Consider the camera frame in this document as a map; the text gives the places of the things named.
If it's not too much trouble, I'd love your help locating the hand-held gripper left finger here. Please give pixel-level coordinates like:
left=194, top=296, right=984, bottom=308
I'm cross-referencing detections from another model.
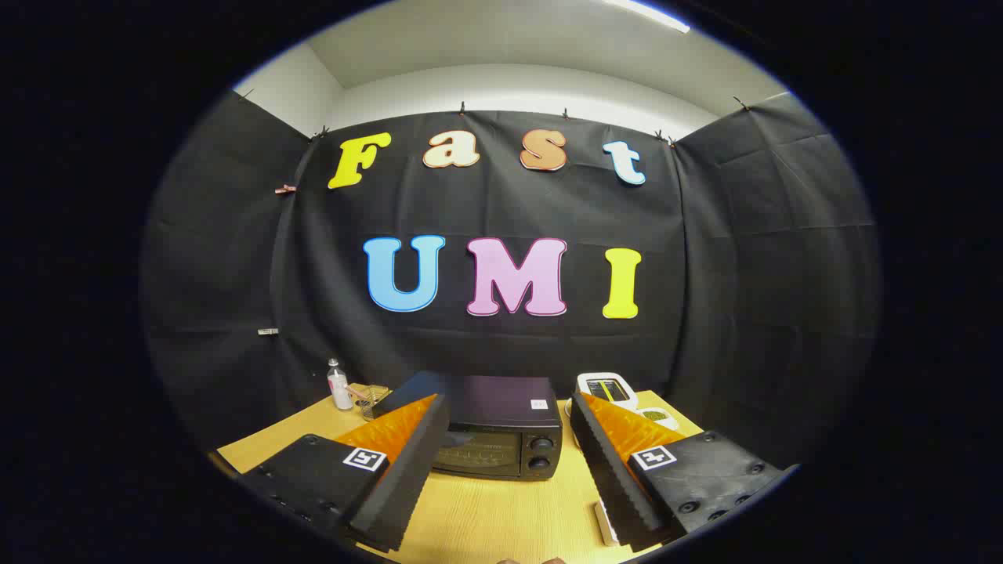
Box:
left=235, top=393, right=451, bottom=553

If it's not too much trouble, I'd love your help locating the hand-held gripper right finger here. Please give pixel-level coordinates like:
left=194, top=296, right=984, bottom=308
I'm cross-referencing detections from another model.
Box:
left=570, top=392, right=800, bottom=553

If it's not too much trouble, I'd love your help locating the black toaster oven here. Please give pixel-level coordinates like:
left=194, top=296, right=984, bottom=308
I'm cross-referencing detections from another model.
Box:
left=372, top=371, right=563, bottom=481

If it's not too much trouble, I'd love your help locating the white slot toaster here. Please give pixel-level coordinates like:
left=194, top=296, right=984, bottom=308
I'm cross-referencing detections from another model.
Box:
left=576, top=372, right=639, bottom=412

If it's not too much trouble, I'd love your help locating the white rectangular dish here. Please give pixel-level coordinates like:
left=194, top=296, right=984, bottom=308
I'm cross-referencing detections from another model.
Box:
left=593, top=500, right=621, bottom=548

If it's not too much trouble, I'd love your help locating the small clear plastic bottle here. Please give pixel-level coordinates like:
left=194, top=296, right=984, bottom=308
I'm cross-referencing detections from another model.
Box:
left=327, top=359, right=354, bottom=411

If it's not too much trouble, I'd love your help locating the small wire basket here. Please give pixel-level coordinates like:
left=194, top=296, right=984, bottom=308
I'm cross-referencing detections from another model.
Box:
left=349, top=384, right=391, bottom=420

